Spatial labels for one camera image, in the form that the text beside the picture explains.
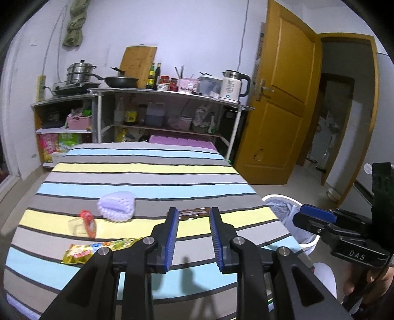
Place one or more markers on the small red sauce jar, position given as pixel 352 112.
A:
pixel 174 85

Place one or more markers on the grey bin liner bag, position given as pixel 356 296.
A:
pixel 284 212

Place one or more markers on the blue grey plastic jug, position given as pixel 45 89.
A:
pixel 154 115

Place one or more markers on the black induction cooker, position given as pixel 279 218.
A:
pixel 70 89

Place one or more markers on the wooden cutting board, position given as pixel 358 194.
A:
pixel 138 61

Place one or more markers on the green hanging cloth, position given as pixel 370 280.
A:
pixel 74 30

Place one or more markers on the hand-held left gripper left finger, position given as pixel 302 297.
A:
pixel 171 240

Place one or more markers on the dark sauce bottle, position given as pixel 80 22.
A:
pixel 158 77

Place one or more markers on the white plastic bags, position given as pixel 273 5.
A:
pixel 203 118

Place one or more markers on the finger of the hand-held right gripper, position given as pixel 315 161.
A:
pixel 317 212
pixel 307 223

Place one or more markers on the person's right hand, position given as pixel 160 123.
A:
pixel 352 281

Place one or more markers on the white bowl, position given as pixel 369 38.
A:
pixel 334 194

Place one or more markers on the clear plastic bottle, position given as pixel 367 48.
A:
pixel 119 112

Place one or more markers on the white bin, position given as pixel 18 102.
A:
pixel 307 246

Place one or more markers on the white electric kettle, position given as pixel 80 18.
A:
pixel 229 89

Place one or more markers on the pink plastic basket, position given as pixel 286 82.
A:
pixel 79 122

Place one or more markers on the clear jelly cup red lid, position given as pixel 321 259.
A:
pixel 87 223

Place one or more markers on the brown snack wrapper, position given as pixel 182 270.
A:
pixel 192 214

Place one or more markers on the yellow cooking oil bottle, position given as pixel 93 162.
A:
pixel 123 135

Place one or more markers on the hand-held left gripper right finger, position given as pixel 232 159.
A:
pixel 215 240

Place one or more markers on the green white packet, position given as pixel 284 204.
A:
pixel 213 126

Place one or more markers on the pink printed box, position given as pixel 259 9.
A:
pixel 48 147

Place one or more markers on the pink plastic bag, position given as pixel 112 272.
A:
pixel 180 123

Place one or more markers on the light grey cloth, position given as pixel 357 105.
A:
pixel 326 277

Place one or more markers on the yellow label bottle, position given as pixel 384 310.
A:
pixel 130 115

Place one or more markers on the dark pot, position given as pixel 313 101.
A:
pixel 53 118

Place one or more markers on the clear plastic storage container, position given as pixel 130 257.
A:
pixel 210 86

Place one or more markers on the white appliance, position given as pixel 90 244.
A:
pixel 321 141

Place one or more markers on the grey metal kitchen rack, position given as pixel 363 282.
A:
pixel 172 95

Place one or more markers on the yellow door frame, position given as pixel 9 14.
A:
pixel 372 77

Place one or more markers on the colourful yellow snack packet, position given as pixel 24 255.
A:
pixel 80 250

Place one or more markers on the black frying pan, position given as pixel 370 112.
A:
pixel 121 81

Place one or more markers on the bundle of chopsticks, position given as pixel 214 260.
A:
pixel 182 73

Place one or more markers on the purple foam mat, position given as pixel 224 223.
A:
pixel 181 142

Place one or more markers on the wooden shelf unit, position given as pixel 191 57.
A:
pixel 61 100

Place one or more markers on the stainless steel steamer pot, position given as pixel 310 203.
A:
pixel 78 73

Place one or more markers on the yellowed power strip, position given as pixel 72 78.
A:
pixel 40 89

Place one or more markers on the yellow wooden door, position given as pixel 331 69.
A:
pixel 277 123

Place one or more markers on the pink chopstick holder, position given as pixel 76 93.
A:
pixel 188 86

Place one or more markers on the dark glass jar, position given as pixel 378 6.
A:
pixel 142 115

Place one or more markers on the green printed box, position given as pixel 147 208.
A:
pixel 69 141

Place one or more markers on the green yellow oil bottle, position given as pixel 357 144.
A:
pixel 150 78

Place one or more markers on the large red sauce jar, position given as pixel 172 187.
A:
pixel 163 83

